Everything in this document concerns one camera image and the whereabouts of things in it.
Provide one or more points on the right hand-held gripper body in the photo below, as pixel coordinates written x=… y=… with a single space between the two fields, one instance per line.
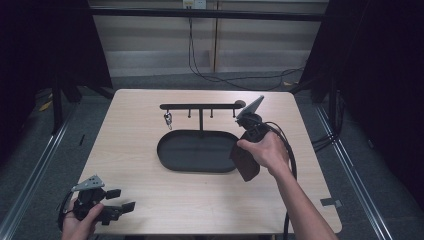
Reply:
x=255 y=128

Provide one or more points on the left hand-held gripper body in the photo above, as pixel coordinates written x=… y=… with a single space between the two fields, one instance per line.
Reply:
x=87 y=203

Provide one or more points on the brown leather pouch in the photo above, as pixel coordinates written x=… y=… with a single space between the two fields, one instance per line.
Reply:
x=246 y=166

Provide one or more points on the black hook rack with tray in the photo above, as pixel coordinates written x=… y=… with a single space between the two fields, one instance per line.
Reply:
x=196 y=151

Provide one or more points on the person's left hand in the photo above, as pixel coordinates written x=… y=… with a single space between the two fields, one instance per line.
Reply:
x=76 y=230

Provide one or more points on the person's right hand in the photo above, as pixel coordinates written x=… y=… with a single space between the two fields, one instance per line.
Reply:
x=270 y=153

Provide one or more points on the black stand leg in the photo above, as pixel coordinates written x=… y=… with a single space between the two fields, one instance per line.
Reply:
x=57 y=106

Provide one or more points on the grey tape piece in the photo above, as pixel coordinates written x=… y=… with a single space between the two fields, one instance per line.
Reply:
x=330 y=202

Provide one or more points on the black curtain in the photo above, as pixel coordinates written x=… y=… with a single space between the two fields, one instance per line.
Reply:
x=43 y=43
x=376 y=66

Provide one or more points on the metal floor rail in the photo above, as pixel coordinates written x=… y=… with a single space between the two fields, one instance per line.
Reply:
x=353 y=176
x=30 y=186

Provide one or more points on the black horizontal frame bar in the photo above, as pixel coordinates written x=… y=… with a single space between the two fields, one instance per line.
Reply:
x=200 y=14

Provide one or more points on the white wall outlet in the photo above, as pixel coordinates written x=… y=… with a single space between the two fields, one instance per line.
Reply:
x=194 y=4

